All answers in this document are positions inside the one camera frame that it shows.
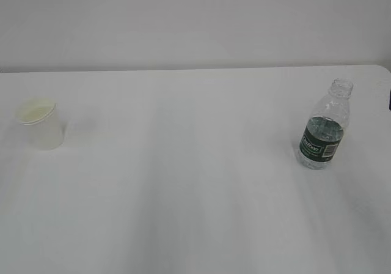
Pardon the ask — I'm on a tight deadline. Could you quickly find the white paper cup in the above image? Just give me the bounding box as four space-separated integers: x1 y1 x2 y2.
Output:
16 98 64 150

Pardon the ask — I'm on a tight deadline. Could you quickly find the clear water bottle green label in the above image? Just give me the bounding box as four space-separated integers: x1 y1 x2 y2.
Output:
298 79 354 170

